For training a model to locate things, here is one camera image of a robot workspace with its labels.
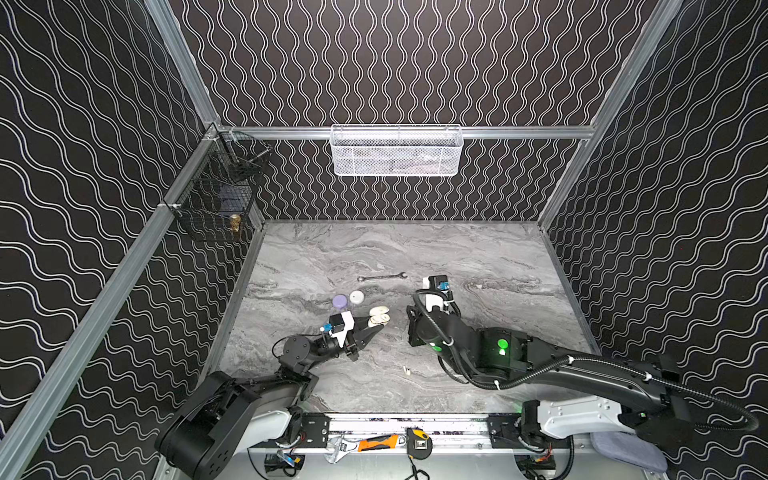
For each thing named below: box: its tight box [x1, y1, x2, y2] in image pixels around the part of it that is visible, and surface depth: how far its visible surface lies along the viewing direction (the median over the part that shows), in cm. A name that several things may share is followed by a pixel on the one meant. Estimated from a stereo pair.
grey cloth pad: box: [590, 431, 668, 472], surface depth 71 cm
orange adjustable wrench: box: [324, 434, 407, 463], surface depth 73 cm
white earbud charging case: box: [349, 290, 365, 304], surface depth 99 cm
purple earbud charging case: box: [332, 294, 348, 309], surface depth 100 cm
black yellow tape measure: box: [407, 427, 433, 460], surface depth 72 cm
